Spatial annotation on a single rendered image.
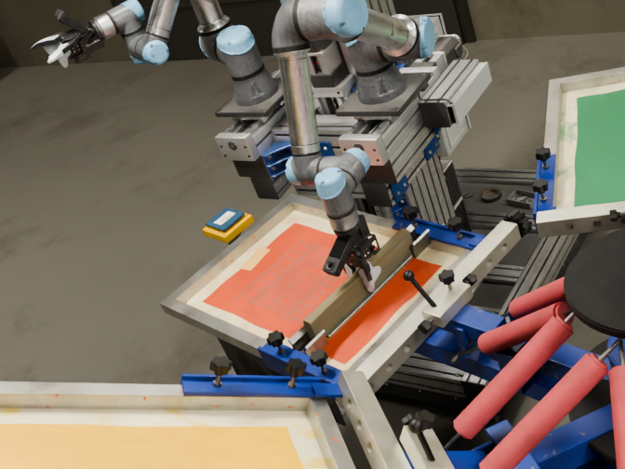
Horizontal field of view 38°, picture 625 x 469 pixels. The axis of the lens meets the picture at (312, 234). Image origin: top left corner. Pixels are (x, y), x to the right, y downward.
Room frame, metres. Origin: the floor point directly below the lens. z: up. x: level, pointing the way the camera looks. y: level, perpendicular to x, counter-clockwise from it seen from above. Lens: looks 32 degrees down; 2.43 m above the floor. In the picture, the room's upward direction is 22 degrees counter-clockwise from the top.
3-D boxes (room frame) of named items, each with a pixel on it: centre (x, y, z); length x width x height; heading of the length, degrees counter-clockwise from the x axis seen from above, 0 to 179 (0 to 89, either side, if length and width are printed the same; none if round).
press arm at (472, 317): (1.63, -0.27, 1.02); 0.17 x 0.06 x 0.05; 33
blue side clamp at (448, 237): (2.05, -0.32, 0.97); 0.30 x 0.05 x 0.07; 33
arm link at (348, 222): (1.94, -0.09, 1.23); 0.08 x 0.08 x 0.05
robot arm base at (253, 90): (2.82, 0.00, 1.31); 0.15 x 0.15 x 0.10
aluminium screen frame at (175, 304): (2.10, 0.04, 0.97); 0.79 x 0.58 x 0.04; 33
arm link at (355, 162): (2.03, -0.14, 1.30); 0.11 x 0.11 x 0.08; 51
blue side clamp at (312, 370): (1.74, 0.14, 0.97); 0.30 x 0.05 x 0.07; 33
